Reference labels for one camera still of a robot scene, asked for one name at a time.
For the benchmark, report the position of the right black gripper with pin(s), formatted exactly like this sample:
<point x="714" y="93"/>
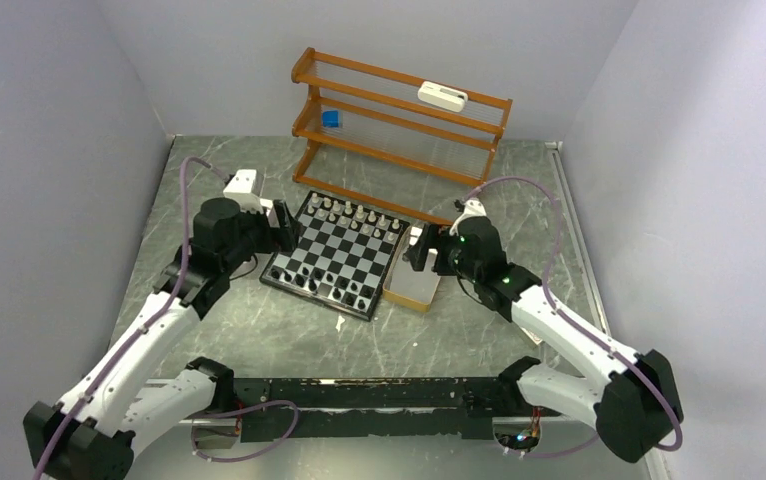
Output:
<point x="431" y="237"/>

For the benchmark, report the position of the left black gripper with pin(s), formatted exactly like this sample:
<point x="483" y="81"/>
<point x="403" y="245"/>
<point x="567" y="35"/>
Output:
<point x="279" y="238"/>

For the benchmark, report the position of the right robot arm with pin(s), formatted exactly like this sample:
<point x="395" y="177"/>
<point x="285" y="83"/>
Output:
<point x="630" y="399"/>

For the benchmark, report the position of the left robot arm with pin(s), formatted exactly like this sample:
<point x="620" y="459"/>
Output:
<point x="98" y="428"/>

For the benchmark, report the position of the black and white chessboard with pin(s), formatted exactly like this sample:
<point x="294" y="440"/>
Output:
<point x="344" y="239"/>

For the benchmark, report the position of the orange wooden shelf rack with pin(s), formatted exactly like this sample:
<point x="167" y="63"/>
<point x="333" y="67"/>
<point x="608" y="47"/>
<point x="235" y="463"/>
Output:
<point x="383" y="119"/>

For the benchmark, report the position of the blue cube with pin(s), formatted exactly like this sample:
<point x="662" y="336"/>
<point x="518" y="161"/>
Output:
<point x="331" y="119"/>

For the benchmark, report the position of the white rectangular device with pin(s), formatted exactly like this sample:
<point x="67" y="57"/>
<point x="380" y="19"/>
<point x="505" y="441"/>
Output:
<point x="442" y="96"/>

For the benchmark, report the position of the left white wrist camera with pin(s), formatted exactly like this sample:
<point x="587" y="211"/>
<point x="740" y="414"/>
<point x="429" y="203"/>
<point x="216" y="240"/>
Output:
<point x="244" y="188"/>

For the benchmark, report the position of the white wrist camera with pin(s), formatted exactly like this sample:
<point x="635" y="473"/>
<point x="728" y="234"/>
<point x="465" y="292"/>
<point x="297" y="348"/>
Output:
<point x="244" y="188"/>
<point x="472" y="208"/>

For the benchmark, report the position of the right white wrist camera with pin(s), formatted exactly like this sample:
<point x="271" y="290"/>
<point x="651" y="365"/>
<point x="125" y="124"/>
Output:
<point x="472" y="208"/>

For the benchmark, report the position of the black base frame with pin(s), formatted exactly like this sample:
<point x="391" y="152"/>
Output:
<point x="471" y="408"/>

